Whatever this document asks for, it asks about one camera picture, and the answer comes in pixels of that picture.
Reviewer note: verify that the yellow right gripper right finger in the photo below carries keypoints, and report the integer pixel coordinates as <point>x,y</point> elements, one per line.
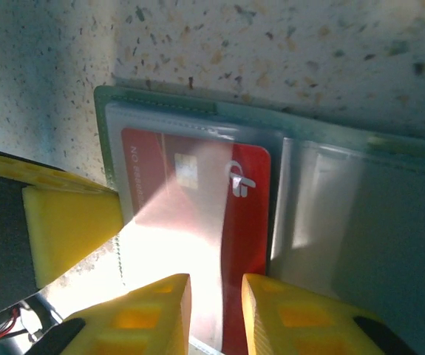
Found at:
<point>301,325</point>

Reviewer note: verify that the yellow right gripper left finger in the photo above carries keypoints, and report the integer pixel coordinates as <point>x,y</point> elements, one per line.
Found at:
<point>142,321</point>

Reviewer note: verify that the red small packet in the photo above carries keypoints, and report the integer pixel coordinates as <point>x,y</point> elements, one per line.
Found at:
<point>245,222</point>

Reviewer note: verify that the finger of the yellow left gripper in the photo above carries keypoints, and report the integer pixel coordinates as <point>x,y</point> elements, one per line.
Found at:
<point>71,229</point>

